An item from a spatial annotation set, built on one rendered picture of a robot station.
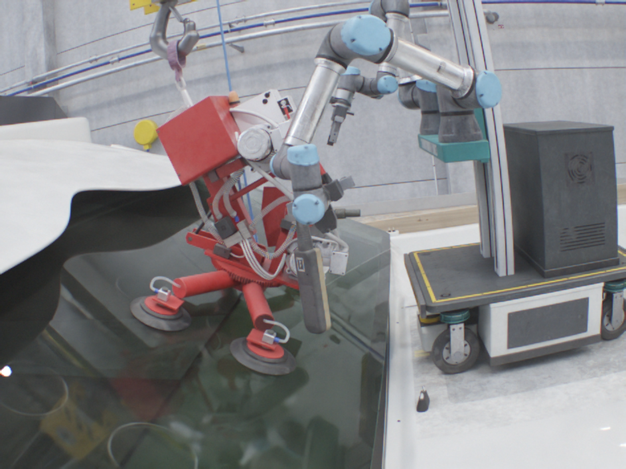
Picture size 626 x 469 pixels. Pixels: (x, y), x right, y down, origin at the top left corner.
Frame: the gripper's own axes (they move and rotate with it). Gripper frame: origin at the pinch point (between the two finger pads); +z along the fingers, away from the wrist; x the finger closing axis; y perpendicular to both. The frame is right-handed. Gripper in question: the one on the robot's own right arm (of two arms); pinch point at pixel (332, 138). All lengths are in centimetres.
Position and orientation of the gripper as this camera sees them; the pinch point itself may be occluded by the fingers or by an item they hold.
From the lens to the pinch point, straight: 225.2
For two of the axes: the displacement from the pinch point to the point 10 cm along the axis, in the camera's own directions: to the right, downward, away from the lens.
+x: -0.6, -0.7, 10.0
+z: -2.6, 9.6, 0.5
